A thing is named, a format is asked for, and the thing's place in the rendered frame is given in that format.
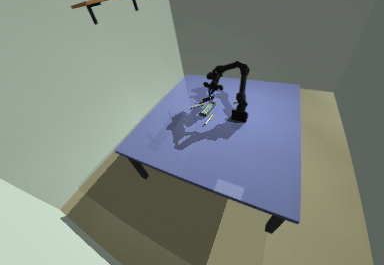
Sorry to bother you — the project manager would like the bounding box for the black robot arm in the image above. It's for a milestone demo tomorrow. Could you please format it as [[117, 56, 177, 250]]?
[[207, 61, 250, 112]]

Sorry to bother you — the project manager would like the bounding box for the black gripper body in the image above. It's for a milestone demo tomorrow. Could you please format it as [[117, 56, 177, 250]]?
[[203, 77, 224, 90]]

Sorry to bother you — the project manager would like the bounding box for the dark grey keyboard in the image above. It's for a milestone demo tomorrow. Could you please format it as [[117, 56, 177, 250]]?
[[200, 101, 216, 116]]

